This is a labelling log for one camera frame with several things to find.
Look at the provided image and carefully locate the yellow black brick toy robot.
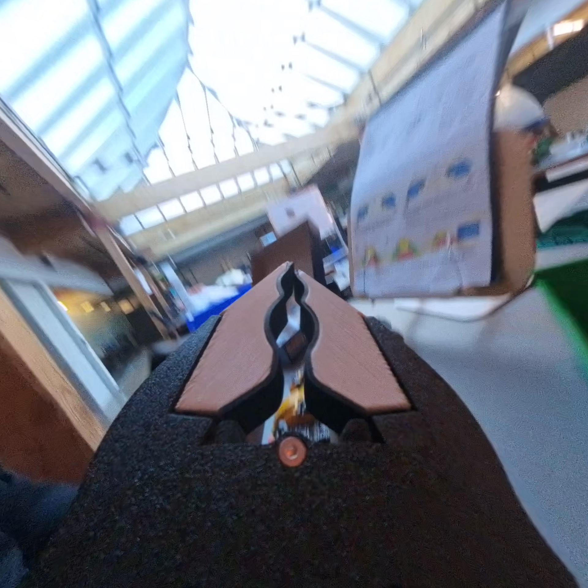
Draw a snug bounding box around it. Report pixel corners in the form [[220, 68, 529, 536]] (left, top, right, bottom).
[[262, 371, 332, 445]]

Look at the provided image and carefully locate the green plastic bin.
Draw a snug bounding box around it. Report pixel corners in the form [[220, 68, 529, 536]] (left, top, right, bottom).
[[533, 271, 588, 368]]

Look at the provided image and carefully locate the instruction sheet display board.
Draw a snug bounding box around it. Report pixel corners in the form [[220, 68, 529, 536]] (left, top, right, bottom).
[[348, 0, 540, 322]]

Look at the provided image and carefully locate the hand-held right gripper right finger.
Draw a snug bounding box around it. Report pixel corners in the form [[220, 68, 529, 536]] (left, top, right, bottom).
[[295, 269, 412, 418]]

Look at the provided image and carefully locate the brown partition panel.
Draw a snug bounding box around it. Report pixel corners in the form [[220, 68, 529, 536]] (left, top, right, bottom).
[[250, 220, 324, 288]]

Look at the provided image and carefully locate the large blue bin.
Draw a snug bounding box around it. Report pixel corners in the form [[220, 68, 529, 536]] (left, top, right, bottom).
[[186, 282, 252, 332]]

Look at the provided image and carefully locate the grey desk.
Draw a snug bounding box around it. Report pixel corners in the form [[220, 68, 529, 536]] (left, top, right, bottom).
[[390, 285, 588, 584]]

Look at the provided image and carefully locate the person's dark clothing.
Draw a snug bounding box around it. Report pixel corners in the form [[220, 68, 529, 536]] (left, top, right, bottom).
[[0, 469, 79, 588]]

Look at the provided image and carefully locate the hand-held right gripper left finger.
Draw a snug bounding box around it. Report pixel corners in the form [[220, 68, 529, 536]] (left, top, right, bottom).
[[175, 262, 296, 418]]

